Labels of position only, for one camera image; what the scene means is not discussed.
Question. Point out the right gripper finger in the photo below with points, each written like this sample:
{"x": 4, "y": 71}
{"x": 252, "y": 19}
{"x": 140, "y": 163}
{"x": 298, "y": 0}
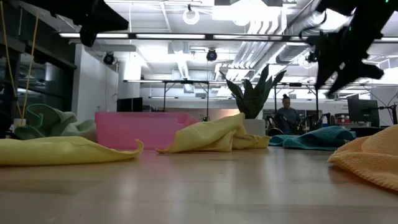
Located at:
{"x": 323, "y": 68}
{"x": 357, "y": 71}

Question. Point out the teal microfiber towel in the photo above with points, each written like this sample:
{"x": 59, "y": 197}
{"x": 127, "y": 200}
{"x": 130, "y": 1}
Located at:
{"x": 311, "y": 138}

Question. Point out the orange microfiber towel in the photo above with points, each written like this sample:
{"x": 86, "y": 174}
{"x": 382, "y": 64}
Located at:
{"x": 373, "y": 155}

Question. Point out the pink plastic bin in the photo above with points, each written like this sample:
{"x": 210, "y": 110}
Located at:
{"x": 133, "y": 130}

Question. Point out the yellow microfiber towel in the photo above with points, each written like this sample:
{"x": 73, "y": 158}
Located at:
{"x": 211, "y": 133}
{"x": 62, "y": 151}

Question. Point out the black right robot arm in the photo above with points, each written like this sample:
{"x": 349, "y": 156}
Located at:
{"x": 367, "y": 15}

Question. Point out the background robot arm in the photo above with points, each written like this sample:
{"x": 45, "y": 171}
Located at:
{"x": 320, "y": 121}

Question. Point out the green microfiber towel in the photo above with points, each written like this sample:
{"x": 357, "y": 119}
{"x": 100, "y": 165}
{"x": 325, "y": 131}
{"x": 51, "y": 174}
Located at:
{"x": 46, "y": 121}

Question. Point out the black ceiling spotlight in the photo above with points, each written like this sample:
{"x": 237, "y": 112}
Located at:
{"x": 211, "y": 55}
{"x": 109, "y": 58}
{"x": 311, "y": 57}

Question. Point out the black computer monitor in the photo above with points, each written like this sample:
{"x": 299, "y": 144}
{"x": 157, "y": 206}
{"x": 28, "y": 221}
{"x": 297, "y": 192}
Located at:
{"x": 362, "y": 112}

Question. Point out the person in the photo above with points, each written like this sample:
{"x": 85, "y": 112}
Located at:
{"x": 287, "y": 116}

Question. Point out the linear ceiling light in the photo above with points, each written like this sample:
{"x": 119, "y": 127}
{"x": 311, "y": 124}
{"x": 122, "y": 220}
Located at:
{"x": 171, "y": 36}

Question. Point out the green snake plant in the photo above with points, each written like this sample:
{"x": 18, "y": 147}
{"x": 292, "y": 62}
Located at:
{"x": 252, "y": 99}

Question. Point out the white plant pot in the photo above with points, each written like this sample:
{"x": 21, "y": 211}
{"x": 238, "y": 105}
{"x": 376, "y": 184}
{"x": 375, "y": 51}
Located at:
{"x": 256, "y": 127}

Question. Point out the dark flat screen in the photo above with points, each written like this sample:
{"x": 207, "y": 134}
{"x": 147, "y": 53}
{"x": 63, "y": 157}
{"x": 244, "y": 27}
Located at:
{"x": 129, "y": 104}

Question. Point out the black workstation frame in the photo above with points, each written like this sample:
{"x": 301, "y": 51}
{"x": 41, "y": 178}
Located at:
{"x": 186, "y": 82}
{"x": 295, "y": 84}

